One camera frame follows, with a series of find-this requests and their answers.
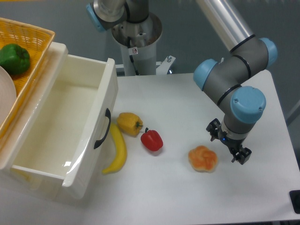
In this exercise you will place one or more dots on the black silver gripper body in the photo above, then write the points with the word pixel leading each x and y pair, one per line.
pixel 229 138

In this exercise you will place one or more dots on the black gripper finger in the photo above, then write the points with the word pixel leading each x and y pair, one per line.
pixel 213 128
pixel 240 154

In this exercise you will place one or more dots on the round knotted bread roll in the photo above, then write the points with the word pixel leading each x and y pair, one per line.
pixel 202 159

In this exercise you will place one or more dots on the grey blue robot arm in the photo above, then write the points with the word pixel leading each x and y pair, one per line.
pixel 221 81

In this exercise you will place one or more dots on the red bell pepper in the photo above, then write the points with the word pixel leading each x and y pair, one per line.
pixel 152 140

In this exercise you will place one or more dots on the black object at table edge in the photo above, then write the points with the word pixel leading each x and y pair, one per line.
pixel 295 200

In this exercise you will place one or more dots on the yellow bell pepper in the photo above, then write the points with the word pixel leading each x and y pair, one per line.
pixel 129 123

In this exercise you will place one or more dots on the yellow banana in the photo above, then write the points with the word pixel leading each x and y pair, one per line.
pixel 120 151

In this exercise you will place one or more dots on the white plastic drawer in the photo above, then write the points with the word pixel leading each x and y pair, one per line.
pixel 58 154

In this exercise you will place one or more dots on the yellow woven basket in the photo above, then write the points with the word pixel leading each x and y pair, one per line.
pixel 27 45

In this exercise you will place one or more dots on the white drawer cabinet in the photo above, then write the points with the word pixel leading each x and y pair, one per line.
pixel 15 135

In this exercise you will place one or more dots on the white plate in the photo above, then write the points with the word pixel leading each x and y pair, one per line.
pixel 7 94

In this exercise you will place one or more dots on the green bell pepper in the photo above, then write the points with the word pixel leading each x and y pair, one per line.
pixel 14 59

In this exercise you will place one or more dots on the black drawer handle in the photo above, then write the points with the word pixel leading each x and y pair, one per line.
pixel 105 129

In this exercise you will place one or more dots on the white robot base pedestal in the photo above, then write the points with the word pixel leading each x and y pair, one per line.
pixel 138 45

